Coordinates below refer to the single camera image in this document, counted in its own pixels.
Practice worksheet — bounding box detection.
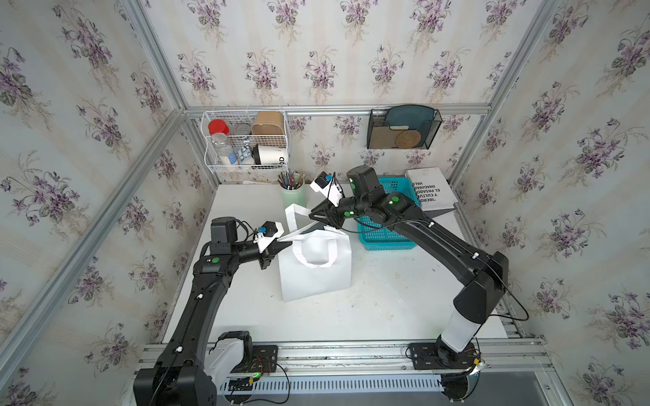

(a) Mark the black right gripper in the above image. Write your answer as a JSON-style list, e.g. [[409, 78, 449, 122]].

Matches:
[[305, 195, 369, 230]]

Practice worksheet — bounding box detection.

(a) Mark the white insulated delivery bag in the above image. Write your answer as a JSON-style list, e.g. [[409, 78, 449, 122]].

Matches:
[[278, 204, 352, 302]]

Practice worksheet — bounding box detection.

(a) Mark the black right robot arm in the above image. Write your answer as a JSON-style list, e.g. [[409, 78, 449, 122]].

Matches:
[[309, 165, 509, 354]]

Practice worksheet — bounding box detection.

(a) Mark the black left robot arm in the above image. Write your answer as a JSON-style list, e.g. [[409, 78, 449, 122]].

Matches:
[[133, 217, 290, 405]]

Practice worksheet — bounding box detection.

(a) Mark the green pencil cup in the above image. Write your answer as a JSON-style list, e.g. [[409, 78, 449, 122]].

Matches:
[[278, 171, 308, 208]]

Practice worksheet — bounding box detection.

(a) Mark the teal plastic basket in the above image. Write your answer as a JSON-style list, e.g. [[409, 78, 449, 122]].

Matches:
[[356, 177, 421, 251]]

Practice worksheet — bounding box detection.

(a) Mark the white paper cup black lid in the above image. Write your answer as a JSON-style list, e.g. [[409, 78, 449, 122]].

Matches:
[[252, 144, 288, 166]]

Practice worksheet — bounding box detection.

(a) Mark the clear glass jar blue label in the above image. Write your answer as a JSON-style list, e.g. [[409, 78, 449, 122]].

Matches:
[[211, 133, 238, 167]]

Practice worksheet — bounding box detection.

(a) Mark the round woven rattan coaster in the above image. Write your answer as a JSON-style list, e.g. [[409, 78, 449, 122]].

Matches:
[[394, 130, 421, 150]]

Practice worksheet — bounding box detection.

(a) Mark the white book black lettering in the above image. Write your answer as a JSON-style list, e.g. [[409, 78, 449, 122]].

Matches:
[[406, 167, 458, 211]]

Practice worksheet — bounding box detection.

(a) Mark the red lid jar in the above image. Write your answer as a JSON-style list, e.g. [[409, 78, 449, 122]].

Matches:
[[208, 119, 230, 135]]

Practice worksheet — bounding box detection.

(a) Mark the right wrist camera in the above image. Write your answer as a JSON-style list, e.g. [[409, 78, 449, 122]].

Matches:
[[310, 172, 345, 206]]

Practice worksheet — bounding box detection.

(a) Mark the white wire wall basket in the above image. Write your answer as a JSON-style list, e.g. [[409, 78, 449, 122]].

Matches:
[[201, 108, 289, 174]]

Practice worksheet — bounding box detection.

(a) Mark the black mesh wall organizer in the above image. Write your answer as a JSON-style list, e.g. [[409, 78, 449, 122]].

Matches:
[[367, 104, 443, 151]]

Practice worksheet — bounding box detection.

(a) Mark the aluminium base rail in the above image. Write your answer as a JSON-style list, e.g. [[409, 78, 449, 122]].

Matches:
[[139, 337, 552, 379]]

